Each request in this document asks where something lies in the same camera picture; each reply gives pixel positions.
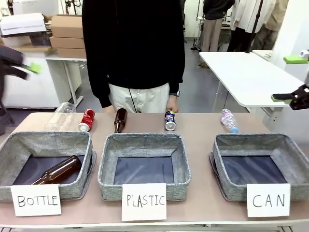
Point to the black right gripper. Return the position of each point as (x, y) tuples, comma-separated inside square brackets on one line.
[(301, 97)]

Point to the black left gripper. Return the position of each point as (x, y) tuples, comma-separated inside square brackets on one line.
[(9, 58)]

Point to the blue crushed drink can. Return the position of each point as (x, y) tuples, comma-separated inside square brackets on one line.
[(170, 120)]

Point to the person's left forearm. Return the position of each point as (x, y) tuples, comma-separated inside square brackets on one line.
[(177, 75)]

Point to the person's right forearm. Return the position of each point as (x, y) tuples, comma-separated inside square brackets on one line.
[(100, 84)]

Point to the red crushed drink can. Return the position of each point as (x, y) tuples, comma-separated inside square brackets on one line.
[(87, 119)]

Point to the grey felt basket can label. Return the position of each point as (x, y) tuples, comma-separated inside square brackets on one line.
[(294, 159)]

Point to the grey felt basket bottle label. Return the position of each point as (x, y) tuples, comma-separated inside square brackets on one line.
[(14, 154)]

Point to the white paper sign CAN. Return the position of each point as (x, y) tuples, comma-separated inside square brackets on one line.
[(268, 200)]

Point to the grey felt basket plastic label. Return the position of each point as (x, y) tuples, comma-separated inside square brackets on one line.
[(108, 164)]

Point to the person's left hand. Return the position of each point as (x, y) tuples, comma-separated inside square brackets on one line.
[(172, 104)]

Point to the white desk with boxes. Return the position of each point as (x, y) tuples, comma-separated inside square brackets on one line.
[(48, 82)]

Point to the white folding table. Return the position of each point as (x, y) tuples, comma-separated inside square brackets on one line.
[(243, 75)]

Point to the white printed cardboard box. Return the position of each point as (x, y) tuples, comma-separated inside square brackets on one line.
[(23, 24)]

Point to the flat brown cardboard box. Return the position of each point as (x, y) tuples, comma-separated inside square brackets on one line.
[(67, 43), (72, 52)]

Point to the bystander in tan jacket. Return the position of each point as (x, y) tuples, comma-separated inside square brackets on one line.
[(270, 26)]

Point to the large clear plastic bottle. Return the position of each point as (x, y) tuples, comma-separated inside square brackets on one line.
[(60, 118)]

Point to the large brown cardboard box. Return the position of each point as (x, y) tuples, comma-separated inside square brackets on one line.
[(67, 26)]

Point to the black pole stand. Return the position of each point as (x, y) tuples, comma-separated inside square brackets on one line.
[(257, 19)]

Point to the bystander in white coat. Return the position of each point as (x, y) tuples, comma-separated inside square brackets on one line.
[(243, 26)]

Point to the small bottle with blue cap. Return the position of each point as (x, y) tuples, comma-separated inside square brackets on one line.
[(228, 119)]

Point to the bystander in beige trousers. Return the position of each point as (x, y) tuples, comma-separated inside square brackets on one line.
[(213, 24)]

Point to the brown glass bottle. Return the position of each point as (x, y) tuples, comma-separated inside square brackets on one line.
[(60, 170), (120, 118)]

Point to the person in black sweater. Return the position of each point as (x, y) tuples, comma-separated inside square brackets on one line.
[(132, 43)]

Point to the dark wrist watch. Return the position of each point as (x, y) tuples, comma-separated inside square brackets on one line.
[(175, 93)]

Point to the white paper sign BOTTLE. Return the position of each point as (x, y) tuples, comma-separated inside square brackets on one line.
[(36, 200)]

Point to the white paper sign PLASTIC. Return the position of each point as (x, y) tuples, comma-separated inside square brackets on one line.
[(144, 201)]

